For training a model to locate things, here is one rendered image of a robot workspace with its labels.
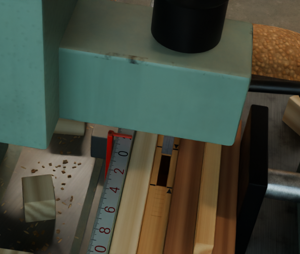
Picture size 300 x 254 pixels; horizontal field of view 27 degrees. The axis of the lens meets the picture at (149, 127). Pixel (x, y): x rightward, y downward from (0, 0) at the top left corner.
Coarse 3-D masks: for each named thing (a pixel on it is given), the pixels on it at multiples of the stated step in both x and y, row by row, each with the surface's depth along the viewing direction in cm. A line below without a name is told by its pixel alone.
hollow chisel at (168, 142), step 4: (164, 136) 52; (168, 136) 52; (164, 140) 53; (168, 140) 53; (172, 140) 53; (164, 144) 53; (168, 144) 53; (172, 144) 53; (164, 148) 53; (168, 148) 53; (172, 148) 53; (164, 152) 54; (168, 152) 54
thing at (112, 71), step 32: (96, 0) 48; (96, 32) 45; (128, 32) 46; (224, 32) 47; (64, 64) 45; (96, 64) 44; (128, 64) 44; (160, 64) 44; (192, 64) 44; (224, 64) 44; (64, 96) 47; (96, 96) 46; (128, 96) 46; (160, 96) 45; (192, 96) 45; (224, 96) 45; (128, 128) 48; (160, 128) 48; (192, 128) 47; (224, 128) 47
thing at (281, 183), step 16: (256, 112) 52; (256, 128) 51; (256, 144) 49; (240, 160) 54; (256, 160) 48; (240, 176) 52; (256, 176) 47; (272, 176) 52; (288, 176) 52; (240, 192) 50; (256, 192) 47; (272, 192) 52; (288, 192) 51; (240, 208) 49; (256, 208) 48; (240, 224) 50; (240, 240) 51
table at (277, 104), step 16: (288, 80) 71; (256, 96) 68; (272, 96) 68; (288, 96) 69; (272, 112) 66; (272, 128) 65; (288, 128) 65; (272, 144) 63; (288, 144) 63; (272, 160) 61; (288, 160) 62; (272, 208) 57; (288, 208) 57; (256, 224) 56; (272, 224) 56; (288, 224) 56; (256, 240) 54; (272, 240) 55; (288, 240) 55
